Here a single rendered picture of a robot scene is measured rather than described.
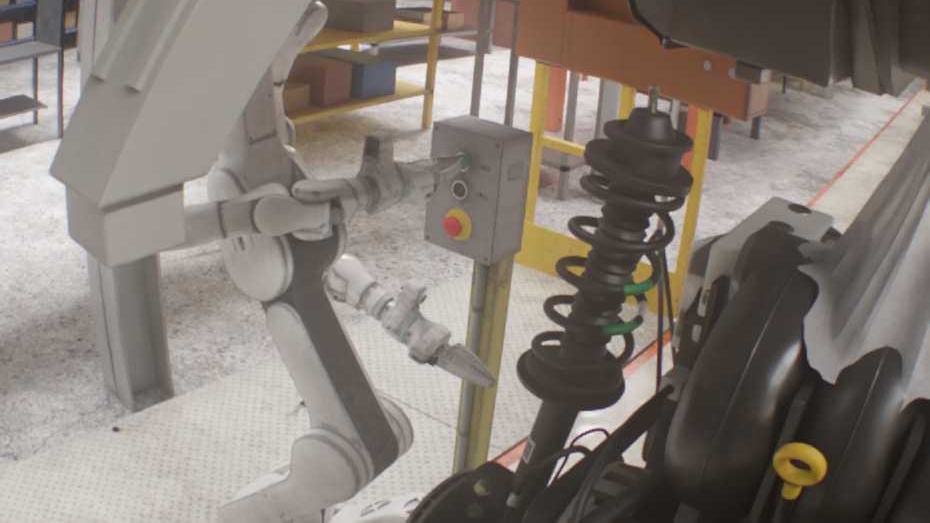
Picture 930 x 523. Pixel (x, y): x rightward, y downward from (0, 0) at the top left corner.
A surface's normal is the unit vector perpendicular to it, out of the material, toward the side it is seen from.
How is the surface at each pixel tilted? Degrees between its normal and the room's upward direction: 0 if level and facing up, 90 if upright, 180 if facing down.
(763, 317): 31
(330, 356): 59
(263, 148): 79
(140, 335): 90
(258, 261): 88
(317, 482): 90
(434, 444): 0
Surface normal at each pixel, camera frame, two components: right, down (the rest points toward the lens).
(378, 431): 0.80, -0.29
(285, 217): 0.40, 0.33
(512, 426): 0.08, -0.93
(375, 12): 0.79, 0.28
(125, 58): -0.47, -0.31
